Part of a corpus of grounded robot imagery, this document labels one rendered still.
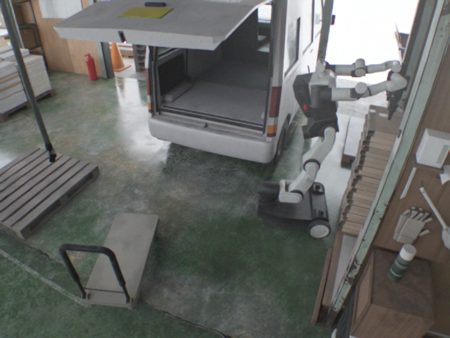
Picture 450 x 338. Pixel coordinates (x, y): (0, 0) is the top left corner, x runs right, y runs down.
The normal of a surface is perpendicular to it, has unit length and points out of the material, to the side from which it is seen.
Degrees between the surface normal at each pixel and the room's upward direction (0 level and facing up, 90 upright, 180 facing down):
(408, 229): 90
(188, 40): 106
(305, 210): 0
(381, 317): 90
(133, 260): 0
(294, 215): 0
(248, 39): 93
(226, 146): 88
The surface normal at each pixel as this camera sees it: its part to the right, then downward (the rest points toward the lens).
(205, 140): -0.39, 0.51
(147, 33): -0.37, 0.75
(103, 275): 0.00, -0.81
